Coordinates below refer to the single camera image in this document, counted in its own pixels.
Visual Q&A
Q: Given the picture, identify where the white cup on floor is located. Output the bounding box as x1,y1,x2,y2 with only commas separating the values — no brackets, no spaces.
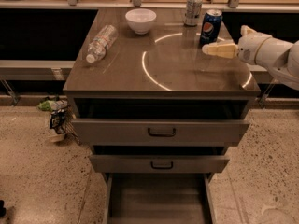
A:
49,133,65,143

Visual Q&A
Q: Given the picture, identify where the middle drawer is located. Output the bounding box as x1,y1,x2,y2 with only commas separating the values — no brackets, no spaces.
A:
90,146,229,174

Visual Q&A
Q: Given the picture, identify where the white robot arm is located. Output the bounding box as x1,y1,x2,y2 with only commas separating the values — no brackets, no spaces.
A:
202,25,299,90

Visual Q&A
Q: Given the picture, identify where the top drawer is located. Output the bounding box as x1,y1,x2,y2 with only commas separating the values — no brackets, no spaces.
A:
73,99,249,147

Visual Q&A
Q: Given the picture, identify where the blue pepsi can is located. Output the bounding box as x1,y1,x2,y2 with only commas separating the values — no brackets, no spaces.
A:
199,9,222,45

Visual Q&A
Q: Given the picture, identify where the bottom drawer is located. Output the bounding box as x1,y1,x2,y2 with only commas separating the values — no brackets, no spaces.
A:
102,174,216,224

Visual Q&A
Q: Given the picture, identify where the grey drawer cabinet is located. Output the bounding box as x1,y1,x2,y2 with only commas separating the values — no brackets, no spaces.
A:
63,7,262,224

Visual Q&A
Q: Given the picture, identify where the drawer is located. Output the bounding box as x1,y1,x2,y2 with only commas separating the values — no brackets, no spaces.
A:
90,146,229,174
73,99,249,147
102,174,216,224

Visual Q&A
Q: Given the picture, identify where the white bowl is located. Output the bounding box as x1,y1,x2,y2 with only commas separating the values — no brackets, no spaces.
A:
125,8,157,35

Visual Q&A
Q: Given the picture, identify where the green snack bag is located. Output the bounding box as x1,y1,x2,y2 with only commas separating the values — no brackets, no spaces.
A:
37,100,58,111

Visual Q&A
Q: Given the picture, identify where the wire basket on floor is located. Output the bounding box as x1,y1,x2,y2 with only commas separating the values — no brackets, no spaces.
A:
64,106,80,144

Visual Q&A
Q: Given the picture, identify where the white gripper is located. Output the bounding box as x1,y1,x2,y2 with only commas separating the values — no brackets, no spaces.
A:
202,25,271,65

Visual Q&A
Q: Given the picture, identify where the silver soda can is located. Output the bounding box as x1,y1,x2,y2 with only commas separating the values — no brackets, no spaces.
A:
184,0,202,26

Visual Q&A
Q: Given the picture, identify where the clear plastic water bottle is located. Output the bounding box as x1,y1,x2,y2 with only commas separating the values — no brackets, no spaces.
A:
86,25,118,63

